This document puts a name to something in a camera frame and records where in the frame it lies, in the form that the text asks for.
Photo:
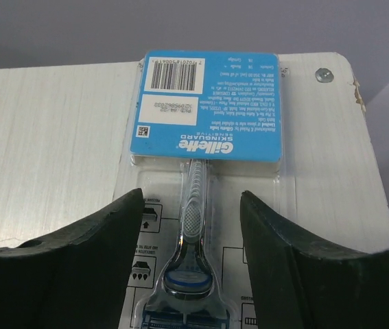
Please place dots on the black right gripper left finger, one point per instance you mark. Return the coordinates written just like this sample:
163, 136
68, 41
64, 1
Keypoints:
74, 277

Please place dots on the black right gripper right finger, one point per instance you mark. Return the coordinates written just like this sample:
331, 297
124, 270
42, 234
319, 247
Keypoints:
301, 280

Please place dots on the blue razor blister pack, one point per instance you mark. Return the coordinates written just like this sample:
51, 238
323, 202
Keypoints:
203, 127

